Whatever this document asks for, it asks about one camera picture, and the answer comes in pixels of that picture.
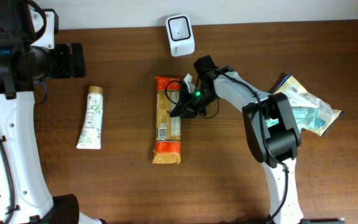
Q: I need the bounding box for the white bamboo print tube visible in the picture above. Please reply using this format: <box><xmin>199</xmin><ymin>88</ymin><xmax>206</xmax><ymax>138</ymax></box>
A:
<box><xmin>76</xmin><ymin>86</ymin><xmax>103</xmax><ymax>149</ymax></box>

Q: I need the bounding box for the cream blue snack bag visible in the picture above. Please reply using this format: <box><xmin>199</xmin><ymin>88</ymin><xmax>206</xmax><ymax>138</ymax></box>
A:
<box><xmin>272</xmin><ymin>74</ymin><xmax>344</xmax><ymax>137</ymax></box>

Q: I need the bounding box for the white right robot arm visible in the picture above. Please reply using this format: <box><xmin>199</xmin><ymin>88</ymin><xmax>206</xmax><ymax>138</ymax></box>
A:
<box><xmin>170</xmin><ymin>55</ymin><xmax>304</xmax><ymax>223</ymax></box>

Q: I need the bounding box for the teal wet wipes pack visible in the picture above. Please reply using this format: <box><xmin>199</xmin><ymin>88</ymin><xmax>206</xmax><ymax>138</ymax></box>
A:
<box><xmin>265</xmin><ymin>106</ymin><xmax>321</xmax><ymax>133</ymax></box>

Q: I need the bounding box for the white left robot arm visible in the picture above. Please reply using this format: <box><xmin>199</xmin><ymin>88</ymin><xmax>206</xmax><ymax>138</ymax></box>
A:
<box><xmin>0</xmin><ymin>1</ymin><xmax>96</xmax><ymax>223</ymax></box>

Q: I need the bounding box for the orange spaghetti packet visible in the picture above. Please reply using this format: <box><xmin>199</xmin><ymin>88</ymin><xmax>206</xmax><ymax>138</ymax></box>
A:
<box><xmin>153</xmin><ymin>77</ymin><xmax>181</xmax><ymax>164</ymax></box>

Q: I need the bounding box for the white barcode scanner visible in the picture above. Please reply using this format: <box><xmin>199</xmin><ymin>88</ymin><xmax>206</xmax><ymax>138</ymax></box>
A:
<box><xmin>165</xmin><ymin>15</ymin><xmax>195</xmax><ymax>57</ymax></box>

